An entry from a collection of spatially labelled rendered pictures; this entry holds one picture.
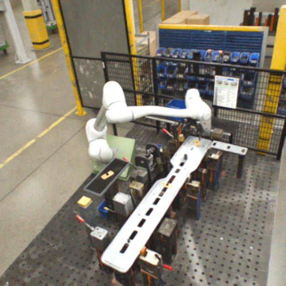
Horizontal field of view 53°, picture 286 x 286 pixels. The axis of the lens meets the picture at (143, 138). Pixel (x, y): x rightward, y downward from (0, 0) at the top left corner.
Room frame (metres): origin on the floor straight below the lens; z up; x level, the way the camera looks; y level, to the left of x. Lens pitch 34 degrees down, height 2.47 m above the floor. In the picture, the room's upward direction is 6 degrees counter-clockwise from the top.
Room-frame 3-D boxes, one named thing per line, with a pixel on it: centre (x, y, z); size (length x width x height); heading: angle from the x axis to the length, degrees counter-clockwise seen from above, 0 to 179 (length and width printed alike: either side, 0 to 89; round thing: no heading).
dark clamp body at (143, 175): (1.61, 0.05, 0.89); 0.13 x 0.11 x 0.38; 57
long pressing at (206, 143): (1.51, -0.13, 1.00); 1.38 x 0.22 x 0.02; 147
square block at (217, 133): (2.09, -0.65, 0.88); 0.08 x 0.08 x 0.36; 57
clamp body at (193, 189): (1.49, -0.32, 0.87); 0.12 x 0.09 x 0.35; 57
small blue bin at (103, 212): (1.60, 0.35, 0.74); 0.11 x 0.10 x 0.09; 147
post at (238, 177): (1.85, -0.79, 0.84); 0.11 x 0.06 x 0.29; 57
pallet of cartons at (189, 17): (6.64, -1.24, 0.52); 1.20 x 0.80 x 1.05; 149
